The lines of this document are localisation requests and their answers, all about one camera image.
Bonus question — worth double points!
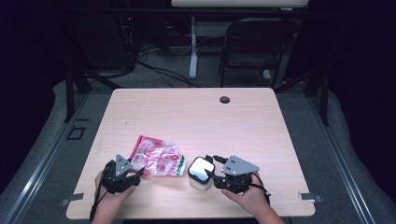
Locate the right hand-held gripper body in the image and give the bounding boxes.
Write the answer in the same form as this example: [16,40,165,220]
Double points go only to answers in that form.
[214,154,261,194]

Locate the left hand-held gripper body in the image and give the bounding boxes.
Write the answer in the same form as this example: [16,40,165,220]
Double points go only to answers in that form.
[102,153,138,194]

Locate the pink and white plastic bag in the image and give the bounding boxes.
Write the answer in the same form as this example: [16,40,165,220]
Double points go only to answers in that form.
[129,134,187,177]

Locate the person's left hand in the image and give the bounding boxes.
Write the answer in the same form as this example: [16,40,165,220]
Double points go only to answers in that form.
[93,170,136,216]

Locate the person's right hand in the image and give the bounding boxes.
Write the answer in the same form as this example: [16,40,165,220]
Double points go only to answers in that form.
[220,172,272,217]

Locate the white desk leg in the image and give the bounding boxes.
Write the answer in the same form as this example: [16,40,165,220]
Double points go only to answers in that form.
[189,16,199,80]

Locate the black folding chair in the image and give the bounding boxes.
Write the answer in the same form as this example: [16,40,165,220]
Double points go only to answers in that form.
[218,18,302,90]

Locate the right hand-held gripper cable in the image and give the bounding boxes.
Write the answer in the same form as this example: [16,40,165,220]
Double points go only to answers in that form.
[247,172,272,205]

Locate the hand-held gripper cable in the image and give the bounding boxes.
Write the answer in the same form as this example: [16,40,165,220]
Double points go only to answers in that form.
[89,163,110,223]
[247,172,272,205]

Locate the left hand-held gripper cable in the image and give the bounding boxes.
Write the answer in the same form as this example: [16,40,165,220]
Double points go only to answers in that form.
[89,163,110,223]

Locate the grey table bracket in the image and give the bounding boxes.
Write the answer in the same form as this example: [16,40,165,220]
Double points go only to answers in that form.
[60,192,85,207]
[298,190,325,203]

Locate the grey metal floor rail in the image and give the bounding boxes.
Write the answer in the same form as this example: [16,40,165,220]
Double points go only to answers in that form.
[0,92,92,224]
[306,92,378,224]

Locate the black metal stand frame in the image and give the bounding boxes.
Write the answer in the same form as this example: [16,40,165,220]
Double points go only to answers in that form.
[274,65,331,127]
[64,65,122,123]

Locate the black floor cables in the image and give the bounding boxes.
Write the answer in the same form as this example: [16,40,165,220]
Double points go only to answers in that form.
[135,43,217,89]

